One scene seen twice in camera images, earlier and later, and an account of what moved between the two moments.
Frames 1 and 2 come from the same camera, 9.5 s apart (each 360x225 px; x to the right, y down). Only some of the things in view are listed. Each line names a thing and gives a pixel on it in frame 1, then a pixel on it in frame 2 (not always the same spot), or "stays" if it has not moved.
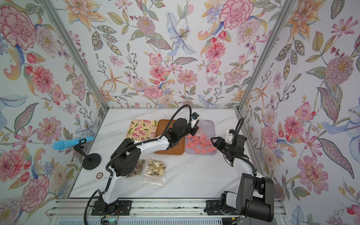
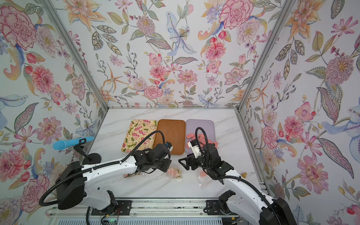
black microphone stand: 92,161 stays
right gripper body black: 224,147 → 201,162
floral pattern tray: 140,130 stays
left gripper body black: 187,130 → 164,164
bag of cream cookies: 154,172 → 172,172
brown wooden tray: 177,148 stays
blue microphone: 62,145 stays
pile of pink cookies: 200,143 stays
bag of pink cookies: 206,128 → 204,180
